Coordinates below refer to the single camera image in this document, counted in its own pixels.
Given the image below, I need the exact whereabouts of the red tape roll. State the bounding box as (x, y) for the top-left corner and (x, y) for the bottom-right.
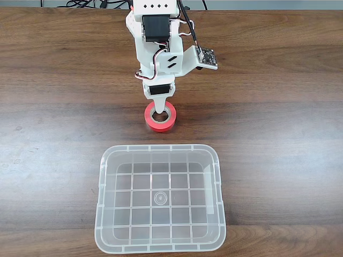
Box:
(144, 101), (178, 133)

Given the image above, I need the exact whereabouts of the clear plastic storage box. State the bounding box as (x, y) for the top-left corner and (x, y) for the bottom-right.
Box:
(94, 143), (227, 255)

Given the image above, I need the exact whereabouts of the wrist camera on white bracket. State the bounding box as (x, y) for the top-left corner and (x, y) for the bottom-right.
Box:
(174, 44), (219, 77)

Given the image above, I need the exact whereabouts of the black camera cable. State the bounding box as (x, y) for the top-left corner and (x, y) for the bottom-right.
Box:
(176, 0), (200, 49)

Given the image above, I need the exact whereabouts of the black cable with plug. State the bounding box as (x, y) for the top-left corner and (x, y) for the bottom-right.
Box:
(98, 0), (133, 9)

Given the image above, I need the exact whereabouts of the tangled black cable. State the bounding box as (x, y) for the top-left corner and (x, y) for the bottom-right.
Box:
(65, 0), (98, 9)

